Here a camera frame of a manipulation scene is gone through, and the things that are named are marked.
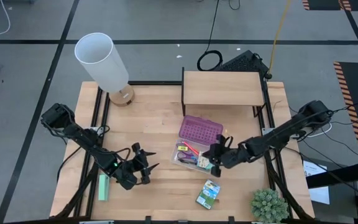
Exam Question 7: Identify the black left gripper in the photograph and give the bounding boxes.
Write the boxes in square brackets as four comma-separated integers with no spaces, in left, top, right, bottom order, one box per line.
[125,142,160,185]

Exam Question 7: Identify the yellow hanging cable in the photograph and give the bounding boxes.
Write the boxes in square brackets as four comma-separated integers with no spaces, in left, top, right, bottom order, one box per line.
[267,0,291,78]

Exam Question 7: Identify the light green rectangular block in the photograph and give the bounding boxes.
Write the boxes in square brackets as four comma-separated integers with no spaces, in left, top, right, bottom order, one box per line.
[98,174,111,202]

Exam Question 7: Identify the clear pencil case purple lid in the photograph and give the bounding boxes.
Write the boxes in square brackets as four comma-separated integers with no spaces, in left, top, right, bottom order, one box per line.
[170,114,224,174]

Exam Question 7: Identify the white paper sheet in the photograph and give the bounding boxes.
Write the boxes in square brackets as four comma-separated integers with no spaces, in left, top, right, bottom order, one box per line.
[302,160,331,205]

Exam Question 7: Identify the green artificial succulent plant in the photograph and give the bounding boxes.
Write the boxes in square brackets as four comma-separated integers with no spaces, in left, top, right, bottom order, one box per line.
[249,188,290,224]

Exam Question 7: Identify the wooden shelf riser black legs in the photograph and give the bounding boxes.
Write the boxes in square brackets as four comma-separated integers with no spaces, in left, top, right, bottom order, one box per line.
[181,67,269,116]

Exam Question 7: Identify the black mesh computer case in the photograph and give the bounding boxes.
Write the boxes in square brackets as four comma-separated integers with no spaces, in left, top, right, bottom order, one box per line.
[219,49,270,78]

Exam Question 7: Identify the black mat yellow striped edge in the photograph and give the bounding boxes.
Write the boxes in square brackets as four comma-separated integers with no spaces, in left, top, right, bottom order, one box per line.
[302,0,358,12]
[333,61,358,162]

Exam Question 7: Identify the teal sticky notes pad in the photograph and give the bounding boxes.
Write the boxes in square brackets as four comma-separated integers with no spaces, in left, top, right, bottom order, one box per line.
[196,151,214,170]

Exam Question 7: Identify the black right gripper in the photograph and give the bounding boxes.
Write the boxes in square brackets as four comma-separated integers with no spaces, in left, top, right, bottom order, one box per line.
[202,134,241,178]

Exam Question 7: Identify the black stand bar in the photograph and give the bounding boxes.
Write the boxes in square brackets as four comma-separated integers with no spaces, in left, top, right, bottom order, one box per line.
[306,161,358,190]

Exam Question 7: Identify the green yellow crayon box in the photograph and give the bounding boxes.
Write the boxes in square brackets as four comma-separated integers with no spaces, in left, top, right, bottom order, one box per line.
[195,179,222,210]

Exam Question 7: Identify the black ballpoint pen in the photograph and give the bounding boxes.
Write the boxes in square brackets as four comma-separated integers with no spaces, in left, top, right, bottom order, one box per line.
[177,158,198,166]

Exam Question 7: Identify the purple handled scissors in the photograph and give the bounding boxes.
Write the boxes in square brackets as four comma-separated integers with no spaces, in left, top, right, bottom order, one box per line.
[175,151,197,162]

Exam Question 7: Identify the white shade wooden base lamp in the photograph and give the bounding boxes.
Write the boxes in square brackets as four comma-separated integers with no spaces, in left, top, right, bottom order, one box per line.
[74,32,135,107]

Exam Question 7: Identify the black hanging cable with coil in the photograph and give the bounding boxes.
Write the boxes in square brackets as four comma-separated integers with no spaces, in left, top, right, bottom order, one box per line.
[196,0,224,72]

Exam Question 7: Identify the black aluminium table frame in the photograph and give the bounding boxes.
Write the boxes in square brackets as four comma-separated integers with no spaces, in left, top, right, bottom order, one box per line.
[50,80,315,224]

